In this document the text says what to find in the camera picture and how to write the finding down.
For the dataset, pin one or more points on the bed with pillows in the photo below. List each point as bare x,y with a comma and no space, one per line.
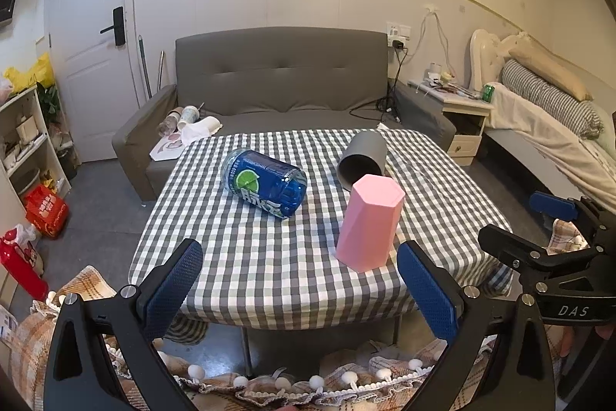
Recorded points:
539,131

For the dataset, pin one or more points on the white jar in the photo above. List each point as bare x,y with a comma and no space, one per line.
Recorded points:
435,69

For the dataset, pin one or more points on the white wall socket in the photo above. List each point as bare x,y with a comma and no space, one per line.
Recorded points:
398,30

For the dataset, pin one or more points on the grey cup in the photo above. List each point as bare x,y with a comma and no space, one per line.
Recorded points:
362,160

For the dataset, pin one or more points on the blue can-shaped cup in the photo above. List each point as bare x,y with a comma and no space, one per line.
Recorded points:
264,183

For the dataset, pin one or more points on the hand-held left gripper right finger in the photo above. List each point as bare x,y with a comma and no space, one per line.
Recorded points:
426,290

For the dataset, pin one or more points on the grey sofa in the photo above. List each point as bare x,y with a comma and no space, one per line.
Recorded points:
288,74

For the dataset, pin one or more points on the beige pillow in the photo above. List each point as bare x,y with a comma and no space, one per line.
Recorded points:
548,66

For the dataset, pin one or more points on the green drink can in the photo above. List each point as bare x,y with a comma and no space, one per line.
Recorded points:
488,94

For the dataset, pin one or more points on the striped pillow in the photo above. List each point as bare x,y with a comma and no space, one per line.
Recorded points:
553,98

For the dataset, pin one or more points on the white shelf unit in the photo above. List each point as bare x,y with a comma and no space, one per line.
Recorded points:
29,141

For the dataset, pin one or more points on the silver pole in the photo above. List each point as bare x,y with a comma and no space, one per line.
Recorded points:
160,69

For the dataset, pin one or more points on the checked tablecloth table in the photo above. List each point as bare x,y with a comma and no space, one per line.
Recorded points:
269,257

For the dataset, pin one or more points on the yellow plastic bag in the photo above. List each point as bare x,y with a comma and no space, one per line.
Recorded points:
41,71

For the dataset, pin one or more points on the clear plastic bottle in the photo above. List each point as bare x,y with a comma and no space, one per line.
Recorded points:
168,124

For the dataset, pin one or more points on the red and white bag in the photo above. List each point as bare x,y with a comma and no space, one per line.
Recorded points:
19,261

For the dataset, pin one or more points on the plaid pompom blanket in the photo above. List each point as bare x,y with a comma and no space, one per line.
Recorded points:
298,391

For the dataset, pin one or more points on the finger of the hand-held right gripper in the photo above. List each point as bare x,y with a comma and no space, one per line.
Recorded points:
510,247
553,205

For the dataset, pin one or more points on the green plant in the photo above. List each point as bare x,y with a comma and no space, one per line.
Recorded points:
49,103

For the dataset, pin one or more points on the white bed headboard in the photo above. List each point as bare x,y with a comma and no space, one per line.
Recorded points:
486,54

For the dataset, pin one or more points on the cream nightstand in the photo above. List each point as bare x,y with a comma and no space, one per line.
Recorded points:
464,122

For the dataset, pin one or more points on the white door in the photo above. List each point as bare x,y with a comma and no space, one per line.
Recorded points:
89,54

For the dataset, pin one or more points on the pink faceted cup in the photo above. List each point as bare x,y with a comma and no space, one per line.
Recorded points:
369,225

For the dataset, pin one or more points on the red snack packet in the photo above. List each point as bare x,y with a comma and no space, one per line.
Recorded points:
45,211

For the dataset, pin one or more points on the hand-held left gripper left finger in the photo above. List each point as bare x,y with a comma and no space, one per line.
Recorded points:
175,286

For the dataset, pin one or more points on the takeaway cup with straw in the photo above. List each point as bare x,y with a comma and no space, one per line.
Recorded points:
189,115

